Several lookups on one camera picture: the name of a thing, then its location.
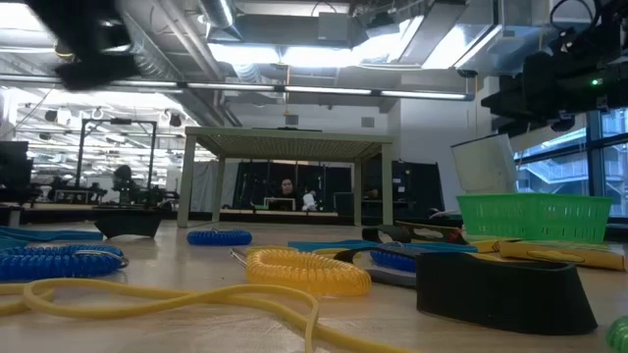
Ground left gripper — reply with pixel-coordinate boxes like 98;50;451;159
24;0;142;92

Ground blue coil wristband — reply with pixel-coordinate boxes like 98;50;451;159
369;247;418;274
0;243;130;283
185;228;254;247

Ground white background curtain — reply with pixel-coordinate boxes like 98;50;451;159
189;160;240;213

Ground black background gantry frame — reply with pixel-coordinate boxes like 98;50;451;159
74;117;159;190

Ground black background monitor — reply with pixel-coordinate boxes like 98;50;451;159
0;140;34;205

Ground grey ceiling unit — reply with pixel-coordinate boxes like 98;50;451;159
317;11;351;43

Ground light blue rubber band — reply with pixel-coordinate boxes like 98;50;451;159
0;225;105;249

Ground green coil wristband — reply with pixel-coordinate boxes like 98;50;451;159
604;315;628;353

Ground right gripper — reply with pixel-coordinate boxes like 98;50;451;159
480;46;614;139

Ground person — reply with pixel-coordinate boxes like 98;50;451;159
275;176;301;201

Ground green plastic basket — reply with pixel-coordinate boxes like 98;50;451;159
455;192;614;245

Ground small white background table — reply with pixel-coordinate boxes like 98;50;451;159
263;196;298;213

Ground black aluminium table frame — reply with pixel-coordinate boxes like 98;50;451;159
0;205;628;242

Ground pale green perforated metal shelf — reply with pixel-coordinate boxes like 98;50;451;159
176;126;394;234

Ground black elastic band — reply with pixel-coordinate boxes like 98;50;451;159
415;251;600;336
91;208;164;240
333;245;418;288
361;221;468;246

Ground silver spiral ventilation duct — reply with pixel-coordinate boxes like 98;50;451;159
195;0;237;30

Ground white cup with black rim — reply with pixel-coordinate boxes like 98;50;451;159
449;132;520;197

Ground dark window frame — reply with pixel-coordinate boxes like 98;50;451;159
509;92;628;229

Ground black backdrop panels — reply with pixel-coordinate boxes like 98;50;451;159
231;159;446;217

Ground green and yellow crayon box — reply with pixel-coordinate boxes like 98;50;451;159
465;236;522;254

